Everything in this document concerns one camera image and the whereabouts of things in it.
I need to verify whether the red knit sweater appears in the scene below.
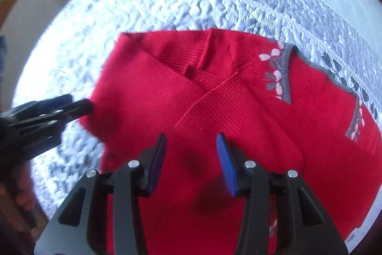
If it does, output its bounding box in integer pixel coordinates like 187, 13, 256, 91
78, 28, 382, 255

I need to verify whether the grey quilted bedspread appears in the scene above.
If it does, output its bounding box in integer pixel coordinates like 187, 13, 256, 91
12, 0, 382, 252

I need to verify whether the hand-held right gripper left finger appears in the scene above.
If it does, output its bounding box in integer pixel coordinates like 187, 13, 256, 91
34, 132, 168, 255

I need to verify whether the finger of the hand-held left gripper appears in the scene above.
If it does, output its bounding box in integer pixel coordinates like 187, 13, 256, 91
45, 98, 95, 125
9, 94, 74, 119

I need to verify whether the person's left hand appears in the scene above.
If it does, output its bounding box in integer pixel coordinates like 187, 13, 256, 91
12, 161, 38, 212

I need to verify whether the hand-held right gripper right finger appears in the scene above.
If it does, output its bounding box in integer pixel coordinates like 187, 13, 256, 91
216, 133, 349, 255

